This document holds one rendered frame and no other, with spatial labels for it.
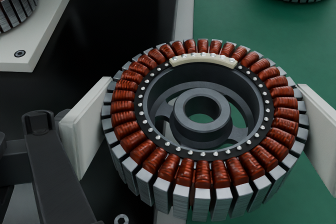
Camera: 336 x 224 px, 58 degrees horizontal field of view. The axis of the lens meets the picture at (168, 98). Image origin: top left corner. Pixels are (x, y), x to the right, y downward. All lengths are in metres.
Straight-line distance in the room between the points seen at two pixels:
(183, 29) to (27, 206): 0.24
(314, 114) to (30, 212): 0.18
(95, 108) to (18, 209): 0.10
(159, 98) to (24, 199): 0.11
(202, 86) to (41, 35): 0.18
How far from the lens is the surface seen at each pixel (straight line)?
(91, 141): 0.16
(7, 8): 0.33
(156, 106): 0.19
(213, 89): 0.20
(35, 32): 0.33
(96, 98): 0.16
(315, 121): 0.17
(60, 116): 0.16
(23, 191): 0.23
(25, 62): 0.30
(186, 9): 0.39
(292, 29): 0.37
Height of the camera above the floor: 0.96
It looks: 50 degrees down
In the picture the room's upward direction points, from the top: 2 degrees counter-clockwise
